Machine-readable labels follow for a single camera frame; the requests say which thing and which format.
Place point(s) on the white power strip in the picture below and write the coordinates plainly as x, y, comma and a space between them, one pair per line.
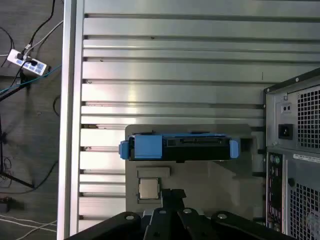
27, 63

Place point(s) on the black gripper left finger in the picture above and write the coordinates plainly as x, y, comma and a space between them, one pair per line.
160, 225

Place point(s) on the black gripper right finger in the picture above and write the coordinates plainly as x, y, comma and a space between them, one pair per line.
192, 225

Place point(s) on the hard disk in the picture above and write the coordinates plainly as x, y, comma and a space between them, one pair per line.
147, 147

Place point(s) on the black tripod stand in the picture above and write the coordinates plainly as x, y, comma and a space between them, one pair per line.
2, 140

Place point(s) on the silver CPU chip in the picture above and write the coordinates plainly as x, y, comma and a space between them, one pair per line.
149, 188

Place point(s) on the grey parts rack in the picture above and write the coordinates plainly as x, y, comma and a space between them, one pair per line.
200, 180

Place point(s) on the small black floor box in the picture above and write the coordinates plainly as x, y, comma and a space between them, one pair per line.
5, 205

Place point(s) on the black PC case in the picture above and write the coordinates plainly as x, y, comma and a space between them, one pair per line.
282, 162

